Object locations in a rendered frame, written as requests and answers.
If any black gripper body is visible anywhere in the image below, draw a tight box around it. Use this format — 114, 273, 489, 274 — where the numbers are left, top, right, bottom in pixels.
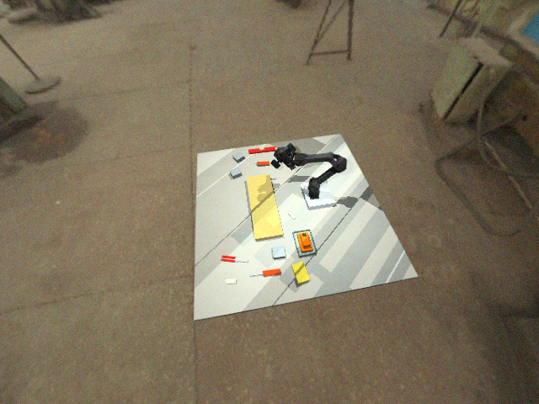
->
271, 143, 296, 169

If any yellow panel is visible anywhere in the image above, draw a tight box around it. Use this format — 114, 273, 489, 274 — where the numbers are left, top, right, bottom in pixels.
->
246, 174, 283, 242

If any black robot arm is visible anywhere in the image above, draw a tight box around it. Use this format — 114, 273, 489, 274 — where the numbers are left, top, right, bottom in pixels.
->
274, 146, 347, 199

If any red bar with yellow insert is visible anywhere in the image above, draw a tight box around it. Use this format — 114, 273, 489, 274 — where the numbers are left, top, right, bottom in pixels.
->
248, 146, 275, 154

